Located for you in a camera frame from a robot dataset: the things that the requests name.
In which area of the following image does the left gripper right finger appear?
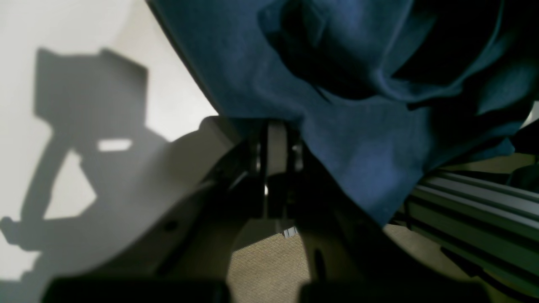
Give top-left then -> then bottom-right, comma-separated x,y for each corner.
268,121 -> 490,303

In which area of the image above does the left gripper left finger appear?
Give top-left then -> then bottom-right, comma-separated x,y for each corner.
42,122 -> 267,303

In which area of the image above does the dark blue T-shirt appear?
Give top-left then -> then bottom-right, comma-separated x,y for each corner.
150,0 -> 538,225

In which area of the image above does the aluminium frame rail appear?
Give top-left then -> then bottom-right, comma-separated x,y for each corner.
392,171 -> 539,301

